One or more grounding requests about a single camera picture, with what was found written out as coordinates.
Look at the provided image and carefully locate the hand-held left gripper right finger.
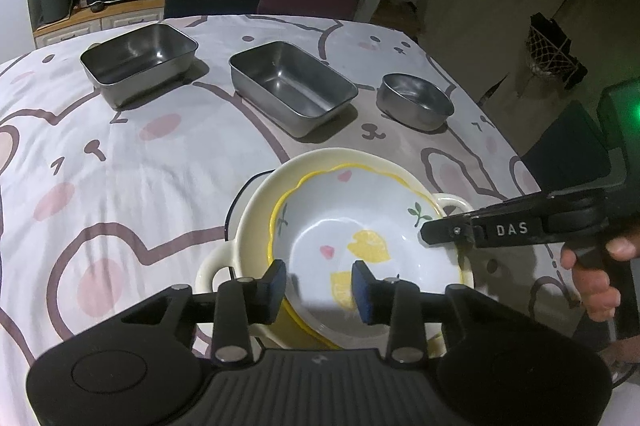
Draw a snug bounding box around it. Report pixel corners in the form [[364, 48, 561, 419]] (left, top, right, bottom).
[[351, 260, 506, 364]]

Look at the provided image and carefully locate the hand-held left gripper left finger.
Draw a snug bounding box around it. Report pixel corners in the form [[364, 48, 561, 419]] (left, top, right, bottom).
[[122, 258, 288, 364]]

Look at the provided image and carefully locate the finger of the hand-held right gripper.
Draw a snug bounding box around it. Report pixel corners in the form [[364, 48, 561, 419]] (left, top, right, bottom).
[[420, 192, 551, 250]]

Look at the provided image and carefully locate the floral bowl yellow rim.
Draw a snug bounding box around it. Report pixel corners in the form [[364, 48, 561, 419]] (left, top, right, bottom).
[[269, 163, 475, 350]]

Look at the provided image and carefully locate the white square plate dark rim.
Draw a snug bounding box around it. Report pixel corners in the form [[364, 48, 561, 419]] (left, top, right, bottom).
[[226, 170, 271, 252]]

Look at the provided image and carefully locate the cream bowl with handles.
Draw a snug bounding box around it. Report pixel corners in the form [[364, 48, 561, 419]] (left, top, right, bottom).
[[196, 147, 474, 357]]

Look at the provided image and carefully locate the oval steel bowl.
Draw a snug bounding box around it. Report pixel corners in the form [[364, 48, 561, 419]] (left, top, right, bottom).
[[377, 72, 456, 132]]

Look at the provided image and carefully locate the rectangular steel container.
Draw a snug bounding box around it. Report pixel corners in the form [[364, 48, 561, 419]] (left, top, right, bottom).
[[228, 41, 359, 140], [80, 23, 199, 110]]

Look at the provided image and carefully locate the person's right hand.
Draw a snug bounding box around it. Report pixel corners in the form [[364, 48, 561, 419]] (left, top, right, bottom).
[[560, 226, 640, 323]]

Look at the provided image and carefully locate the black chair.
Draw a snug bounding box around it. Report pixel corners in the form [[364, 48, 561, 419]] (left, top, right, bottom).
[[520, 101, 618, 197]]

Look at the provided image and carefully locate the black mesh basket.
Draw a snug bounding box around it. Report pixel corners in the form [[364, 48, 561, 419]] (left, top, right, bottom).
[[529, 12, 588, 89]]

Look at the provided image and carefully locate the bear print tablecloth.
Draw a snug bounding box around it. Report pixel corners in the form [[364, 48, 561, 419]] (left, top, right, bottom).
[[0, 13, 586, 426]]

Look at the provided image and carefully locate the wooden top white cabinet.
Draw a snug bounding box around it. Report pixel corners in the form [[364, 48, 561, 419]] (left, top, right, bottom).
[[32, 0, 166, 49]]

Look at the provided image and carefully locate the grey bin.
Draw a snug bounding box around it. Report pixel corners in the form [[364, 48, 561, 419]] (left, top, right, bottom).
[[37, 0, 76, 26]]

